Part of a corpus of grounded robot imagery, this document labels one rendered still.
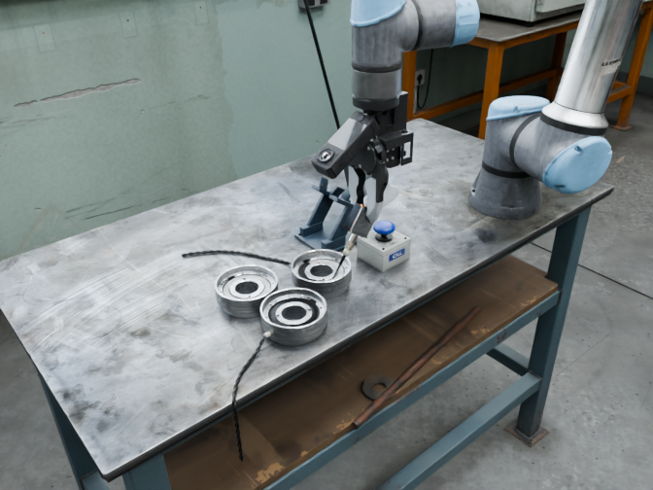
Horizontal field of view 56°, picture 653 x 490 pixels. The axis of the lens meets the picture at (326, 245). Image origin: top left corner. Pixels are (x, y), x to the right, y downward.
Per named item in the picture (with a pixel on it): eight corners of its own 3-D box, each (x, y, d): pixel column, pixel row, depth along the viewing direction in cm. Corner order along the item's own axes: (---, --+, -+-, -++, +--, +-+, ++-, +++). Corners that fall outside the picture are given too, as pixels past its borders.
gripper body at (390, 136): (413, 166, 100) (417, 93, 93) (372, 181, 95) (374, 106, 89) (382, 152, 105) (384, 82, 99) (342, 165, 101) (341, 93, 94)
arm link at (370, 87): (373, 76, 87) (338, 64, 92) (373, 108, 89) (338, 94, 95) (412, 66, 91) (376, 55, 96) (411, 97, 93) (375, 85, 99)
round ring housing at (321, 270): (363, 286, 108) (363, 266, 106) (317, 310, 102) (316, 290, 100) (326, 261, 115) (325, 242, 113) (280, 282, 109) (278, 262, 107)
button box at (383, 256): (383, 273, 111) (383, 250, 109) (357, 257, 116) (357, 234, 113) (414, 257, 116) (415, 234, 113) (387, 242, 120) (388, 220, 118)
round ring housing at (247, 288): (204, 302, 105) (201, 282, 103) (252, 276, 111) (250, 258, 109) (243, 329, 99) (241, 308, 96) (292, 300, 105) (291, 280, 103)
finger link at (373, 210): (404, 219, 103) (403, 167, 99) (378, 230, 100) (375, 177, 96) (392, 214, 106) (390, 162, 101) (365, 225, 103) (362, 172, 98)
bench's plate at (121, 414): (107, 485, 76) (103, 475, 75) (-20, 277, 116) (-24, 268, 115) (612, 193, 140) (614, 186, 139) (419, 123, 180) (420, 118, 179)
